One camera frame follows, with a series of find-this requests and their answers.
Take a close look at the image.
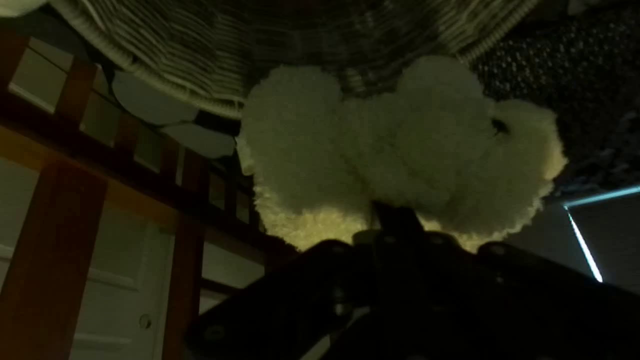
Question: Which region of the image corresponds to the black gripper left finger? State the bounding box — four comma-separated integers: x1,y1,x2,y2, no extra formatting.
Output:
183,199,404,360

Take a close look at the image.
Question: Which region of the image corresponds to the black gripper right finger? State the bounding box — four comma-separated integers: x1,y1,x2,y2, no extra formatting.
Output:
398,201,640,360

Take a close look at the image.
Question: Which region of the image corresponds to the white plush teddy bear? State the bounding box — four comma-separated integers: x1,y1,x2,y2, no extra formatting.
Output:
234,54,569,253

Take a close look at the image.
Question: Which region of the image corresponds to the woven wicker basket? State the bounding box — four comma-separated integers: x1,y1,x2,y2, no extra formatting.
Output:
46,0,544,122

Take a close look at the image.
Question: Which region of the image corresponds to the white panel door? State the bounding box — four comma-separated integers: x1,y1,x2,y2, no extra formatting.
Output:
0,156,267,360

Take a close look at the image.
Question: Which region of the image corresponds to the white crumpled cloth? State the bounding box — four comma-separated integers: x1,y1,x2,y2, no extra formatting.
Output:
0,0,49,20

